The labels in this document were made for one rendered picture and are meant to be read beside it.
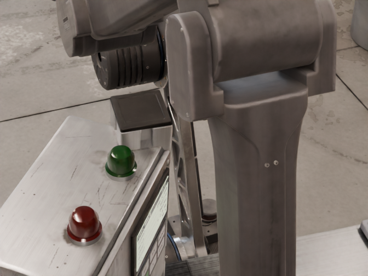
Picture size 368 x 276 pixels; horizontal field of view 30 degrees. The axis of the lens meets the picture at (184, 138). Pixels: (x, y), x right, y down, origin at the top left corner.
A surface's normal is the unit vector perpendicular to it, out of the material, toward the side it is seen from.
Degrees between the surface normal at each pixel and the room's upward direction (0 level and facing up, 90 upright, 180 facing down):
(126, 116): 0
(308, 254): 0
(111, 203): 0
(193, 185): 65
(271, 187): 70
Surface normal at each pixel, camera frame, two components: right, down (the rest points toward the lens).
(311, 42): 0.38, 0.47
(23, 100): 0.05, -0.73
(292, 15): 0.29, -0.15
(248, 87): -0.05, -0.91
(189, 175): 0.36, 0.27
